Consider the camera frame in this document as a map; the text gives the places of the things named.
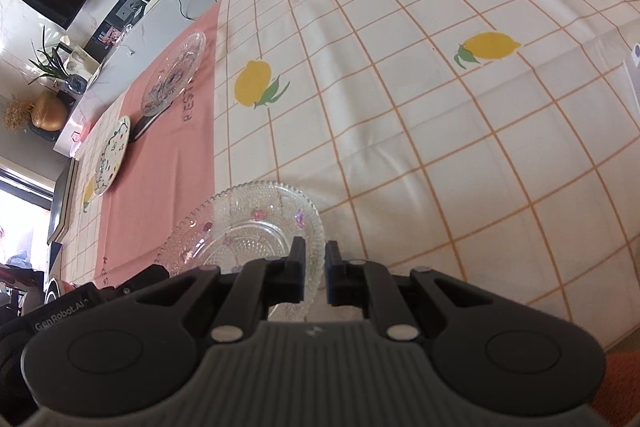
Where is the blue white small box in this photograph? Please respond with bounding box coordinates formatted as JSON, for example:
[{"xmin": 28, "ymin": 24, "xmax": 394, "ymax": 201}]
[{"xmin": 43, "ymin": 277, "xmax": 76, "ymax": 305}]

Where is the checked lemon tablecloth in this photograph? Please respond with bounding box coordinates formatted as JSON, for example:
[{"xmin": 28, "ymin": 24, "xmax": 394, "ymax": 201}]
[{"xmin": 60, "ymin": 0, "xmax": 639, "ymax": 346}]

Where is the white fruity ceramic plate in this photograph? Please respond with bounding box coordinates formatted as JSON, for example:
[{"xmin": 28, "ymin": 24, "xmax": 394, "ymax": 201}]
[{"xmin": 93, "ymin": 116, "xmax": 131, "ymax": 196}]

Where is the black notebook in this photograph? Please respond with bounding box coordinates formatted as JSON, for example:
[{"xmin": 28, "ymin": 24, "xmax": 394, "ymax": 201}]
[{"xmin": 47, "ymin": 158, "xmax": 78, "ymax": 246}]

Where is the green plant in glass vase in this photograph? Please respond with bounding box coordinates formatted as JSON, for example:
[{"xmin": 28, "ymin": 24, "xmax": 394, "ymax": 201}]
[{"xmin": 30, "ymin": 30, "xmax": 88, "ymax": 95}]

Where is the golden brown vase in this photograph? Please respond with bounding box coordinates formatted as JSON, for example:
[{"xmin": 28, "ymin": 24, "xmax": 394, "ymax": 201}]
[{"xmin": 30, "ymin": 92, "xmax": 68, "ymax": 132}]

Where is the clear glass patterned plate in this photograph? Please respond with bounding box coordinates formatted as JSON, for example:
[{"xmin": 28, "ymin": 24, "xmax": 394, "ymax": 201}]
[{"xmin": 141, "ymin": 31, "xmax": 206, "ymax": 117}]

